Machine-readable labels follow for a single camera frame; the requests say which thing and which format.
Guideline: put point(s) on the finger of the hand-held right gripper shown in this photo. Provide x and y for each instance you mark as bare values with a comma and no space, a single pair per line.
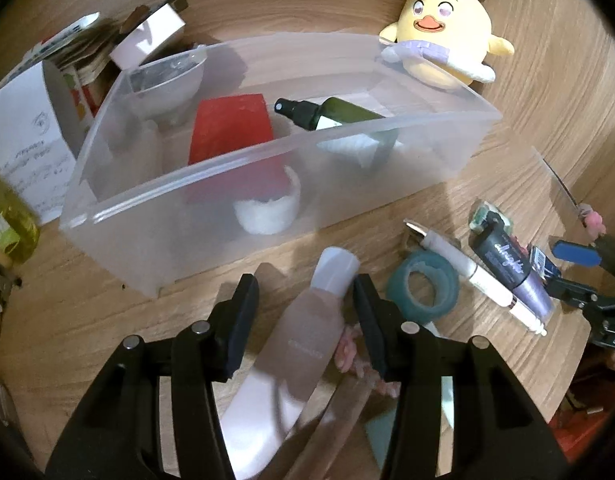
577,252
572,292

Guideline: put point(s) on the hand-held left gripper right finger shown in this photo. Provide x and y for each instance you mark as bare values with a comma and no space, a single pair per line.
373,330

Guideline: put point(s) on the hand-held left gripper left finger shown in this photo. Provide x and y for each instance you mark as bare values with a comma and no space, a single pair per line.
240,320

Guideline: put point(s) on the dark blue barcode packet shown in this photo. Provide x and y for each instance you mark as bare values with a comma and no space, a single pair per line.
542,262

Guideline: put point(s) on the teal tape roll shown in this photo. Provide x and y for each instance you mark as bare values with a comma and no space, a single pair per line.
400,285

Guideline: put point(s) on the pale pink tube white cap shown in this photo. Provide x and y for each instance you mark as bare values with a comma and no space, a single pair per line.
307,335

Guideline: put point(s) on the black and purple tube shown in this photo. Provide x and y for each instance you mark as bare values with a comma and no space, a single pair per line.
507,265

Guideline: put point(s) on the white cosmetic pen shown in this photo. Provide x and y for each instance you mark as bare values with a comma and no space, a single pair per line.
482,280

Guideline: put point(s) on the small green square item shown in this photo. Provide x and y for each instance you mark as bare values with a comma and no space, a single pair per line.
487,215

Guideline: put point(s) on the clear plastic storage box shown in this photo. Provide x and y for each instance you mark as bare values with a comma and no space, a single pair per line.
137,240

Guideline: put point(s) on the dark green spray bottle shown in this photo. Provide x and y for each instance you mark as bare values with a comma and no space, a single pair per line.
337,112

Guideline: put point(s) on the small pink charm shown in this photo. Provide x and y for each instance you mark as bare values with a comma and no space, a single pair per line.
347,352

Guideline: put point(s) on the clear wand with pink charm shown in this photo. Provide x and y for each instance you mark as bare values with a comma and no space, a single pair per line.
592,217

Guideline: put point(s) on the clear plastic tube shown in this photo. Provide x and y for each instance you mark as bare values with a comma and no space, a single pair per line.
337,420

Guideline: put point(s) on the pale teal card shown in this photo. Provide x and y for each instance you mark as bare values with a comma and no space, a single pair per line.
382,435

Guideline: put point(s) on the red cloth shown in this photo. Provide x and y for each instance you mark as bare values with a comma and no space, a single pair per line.
582,435

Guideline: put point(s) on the red box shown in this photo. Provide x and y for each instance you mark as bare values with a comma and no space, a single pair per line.
227,125

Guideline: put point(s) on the clear plastic cup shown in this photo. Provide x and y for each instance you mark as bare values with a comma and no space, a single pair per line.
167,85

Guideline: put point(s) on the yellow-green bottle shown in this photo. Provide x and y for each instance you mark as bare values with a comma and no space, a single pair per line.
7,220

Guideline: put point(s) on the yellow chick plush toy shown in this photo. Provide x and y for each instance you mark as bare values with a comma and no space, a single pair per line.
437,35

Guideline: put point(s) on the colourful printed box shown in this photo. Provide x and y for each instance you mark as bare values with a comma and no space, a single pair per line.
85,95

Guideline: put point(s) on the small box with white face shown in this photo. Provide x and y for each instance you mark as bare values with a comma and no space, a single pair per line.
147,35

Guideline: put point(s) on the stack of papers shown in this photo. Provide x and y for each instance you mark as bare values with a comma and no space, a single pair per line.
82,50

